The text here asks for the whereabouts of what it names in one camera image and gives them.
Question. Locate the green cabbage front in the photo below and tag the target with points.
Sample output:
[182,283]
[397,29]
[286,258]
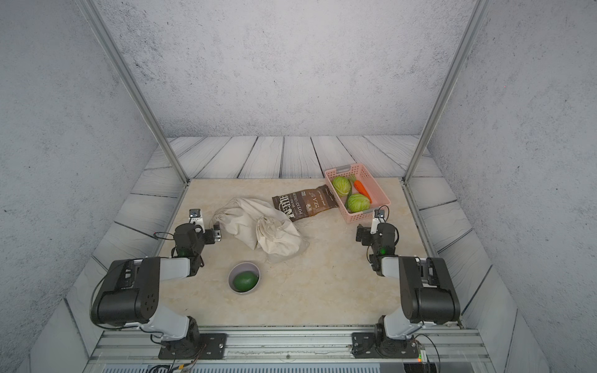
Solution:
[356,203]

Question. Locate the green cabbage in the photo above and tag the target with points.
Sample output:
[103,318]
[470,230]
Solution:
[342,186]
[356,203]

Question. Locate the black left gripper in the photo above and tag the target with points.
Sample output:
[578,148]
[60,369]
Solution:
[210,238]

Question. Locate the green avocado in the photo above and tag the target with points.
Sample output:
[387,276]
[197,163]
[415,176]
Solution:
[245,281]

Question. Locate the beige drawstring soil bag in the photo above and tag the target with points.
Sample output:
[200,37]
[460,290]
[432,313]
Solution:
[280,240]

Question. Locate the green cabbage back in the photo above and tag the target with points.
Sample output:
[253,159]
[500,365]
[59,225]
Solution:
[342,186]

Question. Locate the grey bowl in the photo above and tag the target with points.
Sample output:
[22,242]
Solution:
[239,268]

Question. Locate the orange carrot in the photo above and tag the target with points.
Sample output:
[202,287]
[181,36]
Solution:
[359,187]

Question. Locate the brown Kettle chips bag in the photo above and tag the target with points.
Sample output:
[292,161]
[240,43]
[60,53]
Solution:
[306,203]

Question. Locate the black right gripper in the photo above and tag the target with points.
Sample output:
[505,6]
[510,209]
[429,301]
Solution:
[368,235]

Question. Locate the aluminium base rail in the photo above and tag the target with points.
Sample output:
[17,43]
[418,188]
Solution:
[332,344]

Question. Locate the right aluminium frame post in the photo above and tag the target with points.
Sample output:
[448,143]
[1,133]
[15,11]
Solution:
[475,22]

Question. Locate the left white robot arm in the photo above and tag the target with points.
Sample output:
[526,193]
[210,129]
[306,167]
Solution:
[128,296]

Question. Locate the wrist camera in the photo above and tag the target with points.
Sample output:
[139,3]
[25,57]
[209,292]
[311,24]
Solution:
[196,219]
[379,217]

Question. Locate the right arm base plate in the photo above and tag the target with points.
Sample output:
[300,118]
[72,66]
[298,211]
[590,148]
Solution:
[371,345]

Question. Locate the aluminium frame post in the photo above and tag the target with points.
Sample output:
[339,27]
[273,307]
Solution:
[475,22]
[102,34]

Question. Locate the small beige cloth bag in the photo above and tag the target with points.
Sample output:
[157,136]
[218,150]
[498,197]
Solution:
[249,219]

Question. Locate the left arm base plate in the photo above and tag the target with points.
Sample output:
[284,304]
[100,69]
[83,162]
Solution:
[201,346]

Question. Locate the left aluminium frame post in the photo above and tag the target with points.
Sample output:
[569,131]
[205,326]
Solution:
[102,34]

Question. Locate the pink plastic basket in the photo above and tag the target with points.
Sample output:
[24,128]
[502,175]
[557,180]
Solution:
[370,184]

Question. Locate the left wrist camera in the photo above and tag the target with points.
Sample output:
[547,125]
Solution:
[196,219]

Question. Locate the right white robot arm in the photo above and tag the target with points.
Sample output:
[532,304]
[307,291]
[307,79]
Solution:
[427,294]

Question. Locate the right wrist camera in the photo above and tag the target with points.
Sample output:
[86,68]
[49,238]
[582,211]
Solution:
[379,217]

